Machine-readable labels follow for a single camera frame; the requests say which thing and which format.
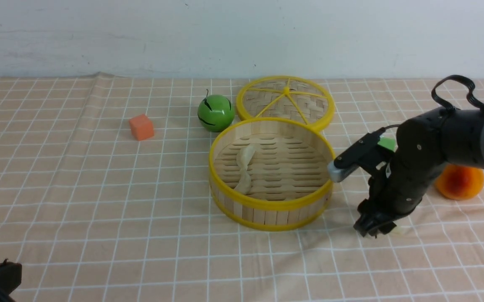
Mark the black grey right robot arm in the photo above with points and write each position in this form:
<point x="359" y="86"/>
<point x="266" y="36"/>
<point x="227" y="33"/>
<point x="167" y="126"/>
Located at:
<point x="426" y="144"/>

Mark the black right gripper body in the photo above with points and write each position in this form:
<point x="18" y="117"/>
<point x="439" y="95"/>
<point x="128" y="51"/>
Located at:
<point x="394" y="193"/>

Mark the green foam cube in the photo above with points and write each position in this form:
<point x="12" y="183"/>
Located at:
<point x="388" y="143"/>

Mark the bamboo steamer lid yellow rim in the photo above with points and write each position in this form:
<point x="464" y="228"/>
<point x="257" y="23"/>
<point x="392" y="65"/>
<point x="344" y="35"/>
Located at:
<point x="287" y="97"/>

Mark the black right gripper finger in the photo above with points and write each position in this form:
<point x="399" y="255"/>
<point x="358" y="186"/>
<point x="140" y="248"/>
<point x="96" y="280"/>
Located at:
<point x="367" y="226"/>
<point x="386" y="227"/>

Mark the orange foam cube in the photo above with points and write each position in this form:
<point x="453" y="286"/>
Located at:
<point x="141" y="127"/>

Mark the bamboo steamer tray yellow rim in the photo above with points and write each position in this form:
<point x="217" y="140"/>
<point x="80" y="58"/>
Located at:
<point x="291" y="186"/>

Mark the grey black wrist camera right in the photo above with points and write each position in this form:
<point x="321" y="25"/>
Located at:
<point x="357" y="157"/>

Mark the green toy apple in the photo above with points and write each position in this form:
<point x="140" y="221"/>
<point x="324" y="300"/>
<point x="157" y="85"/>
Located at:
<point x="215" y="112"/>

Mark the orange toy pear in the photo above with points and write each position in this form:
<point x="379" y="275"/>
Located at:
<point x="460" y="182"/>

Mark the checkered beige tablecloth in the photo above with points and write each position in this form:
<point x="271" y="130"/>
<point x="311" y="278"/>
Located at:
<point x="94" y="215"/>

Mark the pale dumpling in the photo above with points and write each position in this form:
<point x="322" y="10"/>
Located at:
<point x="244" y="156"/>
<point x="245" y="183"/>
<point x="398" y="230"/>

